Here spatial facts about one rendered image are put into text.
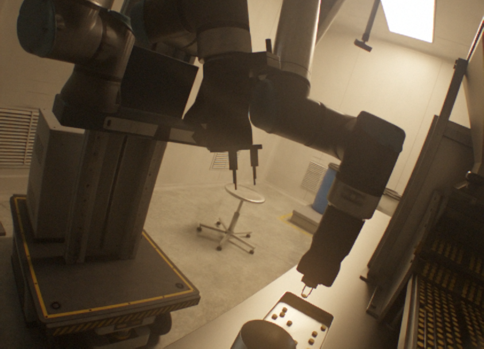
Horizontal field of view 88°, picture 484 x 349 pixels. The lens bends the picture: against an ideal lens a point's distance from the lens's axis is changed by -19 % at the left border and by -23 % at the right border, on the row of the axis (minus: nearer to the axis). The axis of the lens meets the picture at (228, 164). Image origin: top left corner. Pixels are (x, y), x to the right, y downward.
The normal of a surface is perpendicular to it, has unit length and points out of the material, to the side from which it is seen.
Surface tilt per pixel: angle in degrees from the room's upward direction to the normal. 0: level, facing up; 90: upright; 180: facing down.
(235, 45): 73
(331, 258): 99
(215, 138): 97
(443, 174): 90
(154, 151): 90
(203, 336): 0
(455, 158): 90
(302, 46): 64
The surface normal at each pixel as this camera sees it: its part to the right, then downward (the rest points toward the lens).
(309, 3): 0.30, -0.14
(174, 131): 0.64, 0.39
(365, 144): -0.70, -0.08
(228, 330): 0.33, -0.92
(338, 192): -0.86, -0.20
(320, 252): -0.53, 0.17
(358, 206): -0.20, 0.15
